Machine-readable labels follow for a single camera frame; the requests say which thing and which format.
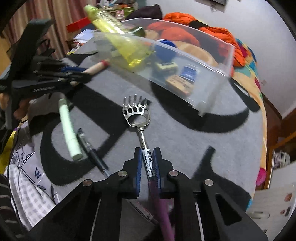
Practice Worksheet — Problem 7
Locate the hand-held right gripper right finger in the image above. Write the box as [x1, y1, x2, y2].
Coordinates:
[153, 147, 269, 241]

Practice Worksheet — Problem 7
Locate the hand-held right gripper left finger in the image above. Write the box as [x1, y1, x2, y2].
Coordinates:
[30, 147, 143, 241]

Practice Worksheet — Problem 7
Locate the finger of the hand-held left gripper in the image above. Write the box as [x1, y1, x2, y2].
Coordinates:
[30, 56, 87, 74]
[32, 73, 93, 93]

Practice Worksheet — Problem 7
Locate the wooden stick red tip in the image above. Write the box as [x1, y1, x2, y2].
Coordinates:
[69, 59, 110, 87]

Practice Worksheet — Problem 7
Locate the metal back scratcher purple handle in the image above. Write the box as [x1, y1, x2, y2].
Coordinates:
[122, 95, 176, 241]

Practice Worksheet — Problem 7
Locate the yellow-green spray bottle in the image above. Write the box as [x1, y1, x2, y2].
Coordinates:
[84, 5, 154, 68]

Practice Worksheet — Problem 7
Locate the small brown box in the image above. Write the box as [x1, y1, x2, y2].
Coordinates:
[165, 74, 194, 95]

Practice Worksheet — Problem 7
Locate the orange sunscreen tube blue cap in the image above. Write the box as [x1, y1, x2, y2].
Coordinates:
[154, 39, 177, 62]

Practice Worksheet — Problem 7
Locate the small blue card box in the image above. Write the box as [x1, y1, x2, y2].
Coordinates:
[180, 64, 200, 81]

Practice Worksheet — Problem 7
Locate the clear plastic storage box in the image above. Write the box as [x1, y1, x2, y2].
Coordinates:
[92, 17, 236, 117]

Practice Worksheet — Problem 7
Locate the person's left hand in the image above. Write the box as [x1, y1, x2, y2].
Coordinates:
[13, 98, 31, 123]

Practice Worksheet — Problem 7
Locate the blue white book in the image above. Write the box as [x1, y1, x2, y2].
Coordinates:
[74, 29, 96, 42]

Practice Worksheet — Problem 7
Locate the red box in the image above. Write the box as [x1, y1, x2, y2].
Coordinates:
[67, 17, 92, 33]

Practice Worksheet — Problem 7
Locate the black pen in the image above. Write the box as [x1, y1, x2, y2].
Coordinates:
[77, 128, 110, 178]

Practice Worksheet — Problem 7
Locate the pale green tube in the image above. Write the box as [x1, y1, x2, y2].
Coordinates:
[58, 98, 83, 161]

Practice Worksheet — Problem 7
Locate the striped curtain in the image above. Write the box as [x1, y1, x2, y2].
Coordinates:
[5, 0, 102, 61]

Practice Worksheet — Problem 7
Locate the dark purple jacket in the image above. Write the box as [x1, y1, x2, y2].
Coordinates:
[125, 4, 163, 20]

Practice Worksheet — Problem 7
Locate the white checkered printed cloth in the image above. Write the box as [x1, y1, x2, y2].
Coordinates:
[8, 137, 62, 232]

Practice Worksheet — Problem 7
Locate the white suitcase with stickers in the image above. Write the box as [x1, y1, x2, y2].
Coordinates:
[246, 183, 296, 223]

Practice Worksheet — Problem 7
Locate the white patterned bag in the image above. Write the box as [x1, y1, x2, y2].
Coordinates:
[274, 151, 291, 166]

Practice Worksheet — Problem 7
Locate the black cloth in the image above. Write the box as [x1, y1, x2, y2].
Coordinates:
[192, 20, 210, 29]

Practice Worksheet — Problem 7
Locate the colourful patchwork quilt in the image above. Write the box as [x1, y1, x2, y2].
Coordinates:
[231, 38, 263, 93]

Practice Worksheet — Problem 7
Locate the orange puffer jacket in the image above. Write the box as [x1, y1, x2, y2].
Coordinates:
[148, 12, 245, 67]

